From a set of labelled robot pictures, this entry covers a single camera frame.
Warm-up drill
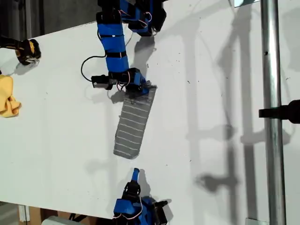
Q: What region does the black clamp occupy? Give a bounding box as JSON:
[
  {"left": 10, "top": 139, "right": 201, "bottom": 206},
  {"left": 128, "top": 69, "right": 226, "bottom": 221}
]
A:
[{"left": 258, "top": 99, "right": 300, "bottom": 124}]

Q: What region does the steel post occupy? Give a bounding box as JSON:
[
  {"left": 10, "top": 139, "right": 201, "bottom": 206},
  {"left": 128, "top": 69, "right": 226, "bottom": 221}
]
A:
[{"left": 260, "top": 0, "right": 287, "bottom": 225}]

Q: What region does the black camera cable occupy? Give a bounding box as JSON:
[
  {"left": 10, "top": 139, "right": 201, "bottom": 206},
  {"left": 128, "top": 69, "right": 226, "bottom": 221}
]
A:
[{"left": 81, "top": 54, "right": 108, "bottom": 82}]

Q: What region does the crumpled yellow cloth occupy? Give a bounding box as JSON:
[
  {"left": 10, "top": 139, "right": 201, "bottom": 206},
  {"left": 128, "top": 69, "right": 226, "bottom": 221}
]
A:
[{"left": 0, "top": 74, "right": 22, "bottom": 118}]

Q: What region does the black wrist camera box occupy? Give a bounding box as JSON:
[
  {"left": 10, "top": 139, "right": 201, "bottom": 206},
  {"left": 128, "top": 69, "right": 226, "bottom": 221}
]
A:
[
  {"left": 90, "top": 74, "right": 113, "bottom": 91},
  {"left": 153, "top": 205, "right": 168, "bottom": 225}
]

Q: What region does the black camera stalk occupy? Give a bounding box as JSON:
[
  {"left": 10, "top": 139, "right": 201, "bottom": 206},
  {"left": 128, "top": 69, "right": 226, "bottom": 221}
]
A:
[
  {"left": 106, "top": 79, "right": 126, "bottom": 91},
  {"left": 152, "top": 199, "right": 173, "bottom": 209}
]

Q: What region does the white plastic box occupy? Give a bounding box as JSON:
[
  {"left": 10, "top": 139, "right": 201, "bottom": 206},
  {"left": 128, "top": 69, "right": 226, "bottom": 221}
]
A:
[{"left": 41, "top": 215, "right": 71, "bottom": 225}]

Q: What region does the white table leg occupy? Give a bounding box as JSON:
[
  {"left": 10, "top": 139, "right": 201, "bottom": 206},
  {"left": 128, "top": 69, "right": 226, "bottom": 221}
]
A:
[{"left": 18, "top": 204, "right": 30, "bottom": 223}]

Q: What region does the yellow black cordless drill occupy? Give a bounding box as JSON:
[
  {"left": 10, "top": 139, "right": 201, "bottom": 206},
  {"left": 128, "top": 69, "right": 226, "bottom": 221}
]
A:
[{"left": 0, "top": 34, "right": 42, "bottom": 66}]

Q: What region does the brown cardboard box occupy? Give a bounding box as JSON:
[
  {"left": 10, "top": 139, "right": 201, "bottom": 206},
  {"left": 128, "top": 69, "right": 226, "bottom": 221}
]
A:
[{"left": 29, "top": 207, "right": 113, "bottom": 225}]

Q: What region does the grey white-striped towel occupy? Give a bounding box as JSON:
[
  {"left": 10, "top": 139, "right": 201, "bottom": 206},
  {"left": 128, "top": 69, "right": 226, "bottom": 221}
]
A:
[{"left": 113, "top": 86, "right": 158, "bottom": 161}]

